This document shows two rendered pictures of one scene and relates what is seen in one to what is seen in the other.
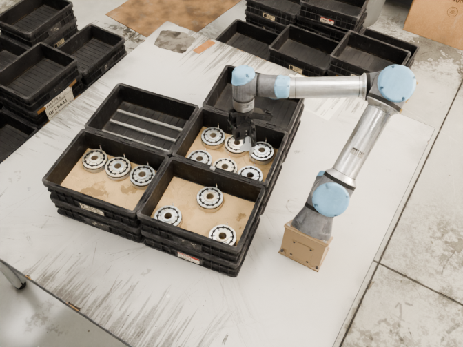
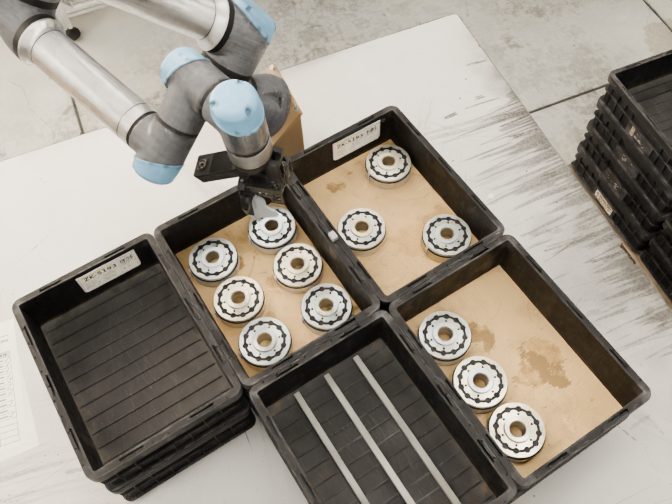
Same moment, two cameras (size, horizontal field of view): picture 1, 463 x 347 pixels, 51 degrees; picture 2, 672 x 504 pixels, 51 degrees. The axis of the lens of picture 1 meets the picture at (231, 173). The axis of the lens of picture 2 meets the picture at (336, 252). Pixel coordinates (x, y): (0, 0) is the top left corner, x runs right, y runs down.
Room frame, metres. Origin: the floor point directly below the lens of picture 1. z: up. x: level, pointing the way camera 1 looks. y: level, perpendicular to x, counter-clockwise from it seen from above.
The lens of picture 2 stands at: (1.69, 0.54, 2.13)
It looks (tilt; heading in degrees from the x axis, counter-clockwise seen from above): 61 degrees down; 221
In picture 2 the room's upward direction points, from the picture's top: 3 degrees counter-clockwise
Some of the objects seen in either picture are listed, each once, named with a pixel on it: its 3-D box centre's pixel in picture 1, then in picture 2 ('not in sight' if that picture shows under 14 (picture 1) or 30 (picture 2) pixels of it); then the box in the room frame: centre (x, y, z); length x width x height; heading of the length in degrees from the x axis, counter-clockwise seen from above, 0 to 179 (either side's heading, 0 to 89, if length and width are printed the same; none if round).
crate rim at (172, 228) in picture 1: (202, 202); (389, 198); (1.01, 0.10, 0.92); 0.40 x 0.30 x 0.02; 71
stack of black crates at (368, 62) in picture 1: (362, 82); not in sight; (2.32, -0.79, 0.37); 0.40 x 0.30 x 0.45; 61
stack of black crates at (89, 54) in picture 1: (91, 68); not in sight; (2.43, 0.93, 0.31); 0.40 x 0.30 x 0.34; 151
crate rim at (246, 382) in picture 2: (231, 145); (263, 269); (1.29, 0.00, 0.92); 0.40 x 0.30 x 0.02; 71
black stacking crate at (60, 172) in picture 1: (109, 177); (508, 360); (1.14, 0.48, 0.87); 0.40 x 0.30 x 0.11; 71
